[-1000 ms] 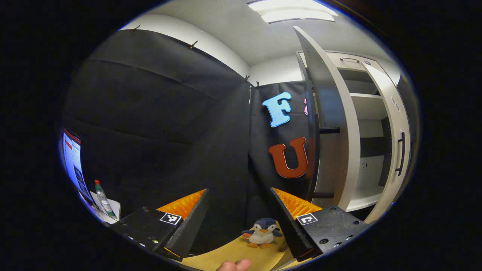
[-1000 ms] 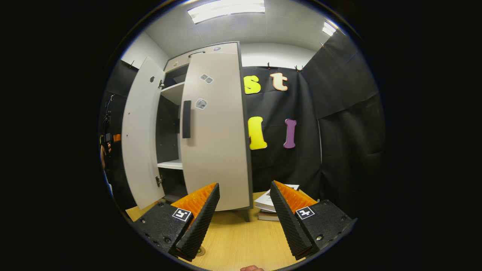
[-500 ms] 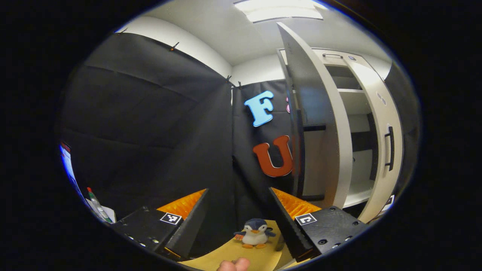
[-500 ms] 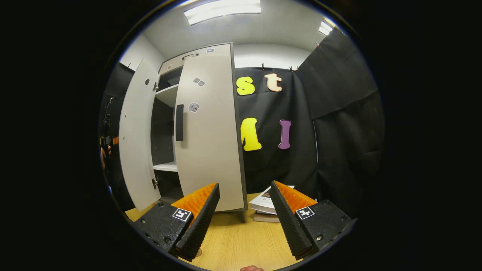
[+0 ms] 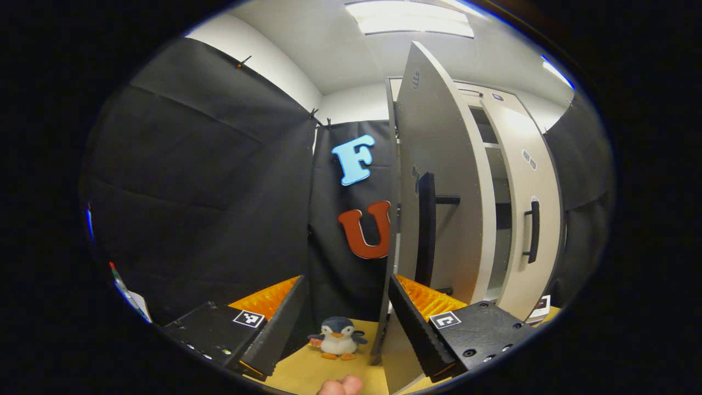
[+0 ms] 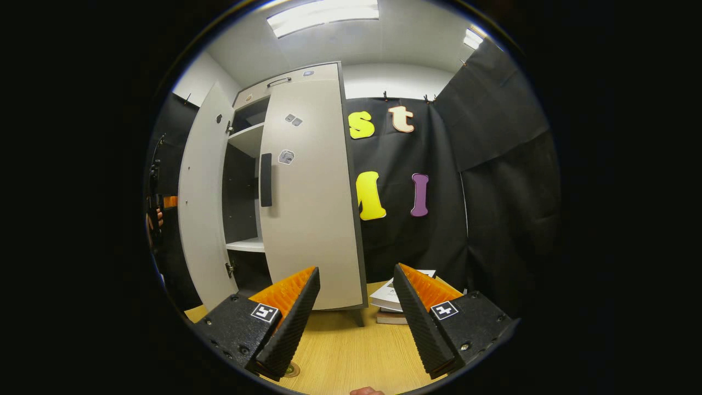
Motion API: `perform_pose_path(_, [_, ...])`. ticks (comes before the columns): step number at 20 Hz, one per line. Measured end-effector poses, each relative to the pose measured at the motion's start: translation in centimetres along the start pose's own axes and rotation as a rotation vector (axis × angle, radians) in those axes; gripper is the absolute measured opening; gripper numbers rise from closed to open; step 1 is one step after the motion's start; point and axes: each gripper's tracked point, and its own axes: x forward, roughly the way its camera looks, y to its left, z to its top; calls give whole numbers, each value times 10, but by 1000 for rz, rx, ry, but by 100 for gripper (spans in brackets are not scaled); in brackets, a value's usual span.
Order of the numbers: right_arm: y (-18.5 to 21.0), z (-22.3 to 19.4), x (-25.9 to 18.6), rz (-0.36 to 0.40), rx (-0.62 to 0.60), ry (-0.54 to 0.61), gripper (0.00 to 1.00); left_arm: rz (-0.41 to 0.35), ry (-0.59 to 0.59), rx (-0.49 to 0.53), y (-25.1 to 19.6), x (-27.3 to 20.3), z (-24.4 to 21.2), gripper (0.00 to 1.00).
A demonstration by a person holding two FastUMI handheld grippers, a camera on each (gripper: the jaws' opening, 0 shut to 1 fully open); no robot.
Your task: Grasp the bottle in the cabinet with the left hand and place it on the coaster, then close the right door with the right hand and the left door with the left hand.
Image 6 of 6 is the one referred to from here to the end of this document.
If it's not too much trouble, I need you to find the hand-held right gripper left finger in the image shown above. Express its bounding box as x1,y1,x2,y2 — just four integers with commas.
192,266,321,380

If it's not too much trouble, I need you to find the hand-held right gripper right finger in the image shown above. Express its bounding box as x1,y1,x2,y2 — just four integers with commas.
393,263,520,379

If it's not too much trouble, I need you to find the grey cabinet door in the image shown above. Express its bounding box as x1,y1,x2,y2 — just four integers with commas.
177,81,239,312
258,61,369,311

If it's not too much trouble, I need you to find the grey cabinet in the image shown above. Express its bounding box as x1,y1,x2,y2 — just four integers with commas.
222,61,369,327

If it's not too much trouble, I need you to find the grey cabinet drawer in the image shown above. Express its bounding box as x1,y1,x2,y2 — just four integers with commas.
233,62,341,109

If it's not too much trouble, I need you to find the brown book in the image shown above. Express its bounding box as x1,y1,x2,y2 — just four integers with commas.
376,308,409,325

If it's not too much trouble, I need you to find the white cover book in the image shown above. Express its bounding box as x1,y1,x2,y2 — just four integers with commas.
369,269,438,313

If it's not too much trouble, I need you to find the black backdrop cloth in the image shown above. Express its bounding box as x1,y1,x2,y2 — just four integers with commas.
148,38,561,319

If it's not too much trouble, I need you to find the black door handle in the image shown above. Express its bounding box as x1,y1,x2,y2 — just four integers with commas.
260,153,273,207

